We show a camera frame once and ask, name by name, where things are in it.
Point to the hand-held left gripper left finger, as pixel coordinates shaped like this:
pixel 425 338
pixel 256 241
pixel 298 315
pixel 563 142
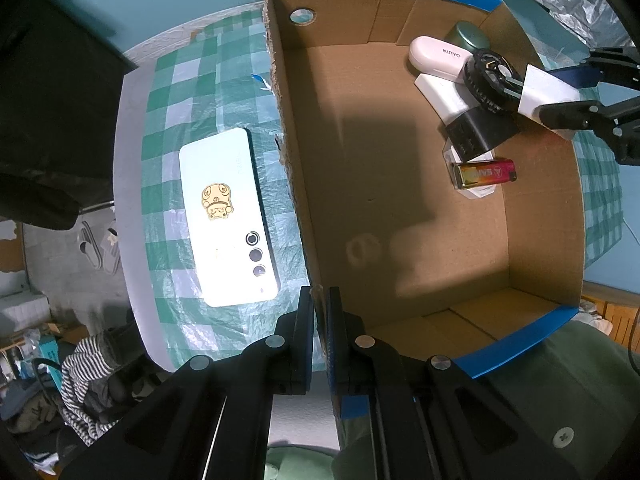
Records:
pixel 300 340

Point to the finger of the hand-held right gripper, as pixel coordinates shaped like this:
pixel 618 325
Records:
pixel 565 114
pixel 582 74

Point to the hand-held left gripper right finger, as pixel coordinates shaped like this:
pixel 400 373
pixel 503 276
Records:
pixel 332 340

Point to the white power adapter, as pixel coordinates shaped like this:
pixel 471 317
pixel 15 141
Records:
pixel 545 90
pixel 445 97

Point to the black round spinner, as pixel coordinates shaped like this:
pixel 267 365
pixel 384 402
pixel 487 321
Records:
pixel 487 85

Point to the pink yellow lighter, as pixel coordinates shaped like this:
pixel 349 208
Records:
pixel 482 174

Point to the white octagonal case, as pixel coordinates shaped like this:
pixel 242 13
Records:
pixel 480 193

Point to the teal round tin can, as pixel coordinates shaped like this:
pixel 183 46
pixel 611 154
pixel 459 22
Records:
pixel 467 37

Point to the white earbuds case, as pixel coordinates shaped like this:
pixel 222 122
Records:
pixel 435 57

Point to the blue cardboard box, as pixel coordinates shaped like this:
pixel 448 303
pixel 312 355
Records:
pixel 400 160

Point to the white smartphone with sticker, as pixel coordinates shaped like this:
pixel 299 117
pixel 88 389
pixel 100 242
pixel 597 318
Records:
pixel 225 260

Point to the wooden furniture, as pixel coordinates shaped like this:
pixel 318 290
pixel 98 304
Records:
pixel 617 317

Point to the grey striped cloth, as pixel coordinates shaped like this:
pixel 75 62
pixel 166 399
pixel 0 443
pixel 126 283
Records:
pixel 80 370

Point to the teal carton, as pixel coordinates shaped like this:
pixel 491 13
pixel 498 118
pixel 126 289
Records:
pixel 47 347

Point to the green checkered tablecloth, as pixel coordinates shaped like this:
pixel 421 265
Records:
pixel 165 110

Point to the white foam box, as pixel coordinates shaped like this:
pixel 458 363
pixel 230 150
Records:
pixel 25 310

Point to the black hanging jacket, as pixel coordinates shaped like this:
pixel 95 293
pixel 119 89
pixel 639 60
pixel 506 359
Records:
pixel 50 110

